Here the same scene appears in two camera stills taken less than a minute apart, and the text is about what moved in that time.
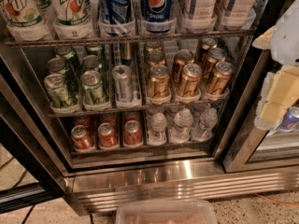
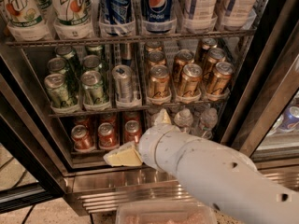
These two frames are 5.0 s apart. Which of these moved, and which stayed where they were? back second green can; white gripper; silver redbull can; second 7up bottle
Moved: white gripper
Stayed: second 7up bottle; back second green can; silver redbull can
